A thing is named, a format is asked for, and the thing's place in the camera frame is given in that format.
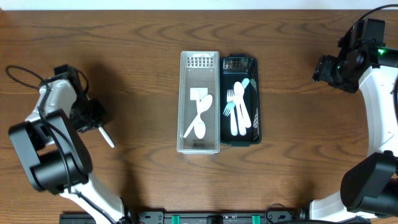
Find white plastic spoon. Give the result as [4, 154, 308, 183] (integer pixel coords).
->
[234, 78, 251, 128]
[194, 100, 206, 139]
[98, 126, 115, 148]

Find black plastic basket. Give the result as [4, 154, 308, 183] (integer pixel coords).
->
[220, 54, 262, 147]

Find white plastic spoon angled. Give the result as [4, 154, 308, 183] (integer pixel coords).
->
[183, 95, 213, 138]

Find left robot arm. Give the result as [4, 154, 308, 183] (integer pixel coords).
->
[8, 80, 127, 223]

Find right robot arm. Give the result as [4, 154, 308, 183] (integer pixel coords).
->
[308, 45, 397, 222]

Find clear plastic basket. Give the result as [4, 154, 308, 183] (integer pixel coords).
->
[177, 51, 220, 154]

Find left black cable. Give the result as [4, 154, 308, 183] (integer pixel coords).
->
[5, 64, 119, 224]

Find black cable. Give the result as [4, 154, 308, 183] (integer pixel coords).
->
[5, 64, 119, 224]
[357, 4, 398, 22]

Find right black cable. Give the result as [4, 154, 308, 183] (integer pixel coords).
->
[357, 4, 398, 22]

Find black mounting rail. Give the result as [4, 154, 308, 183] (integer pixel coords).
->
[58, 210, 312, 224]

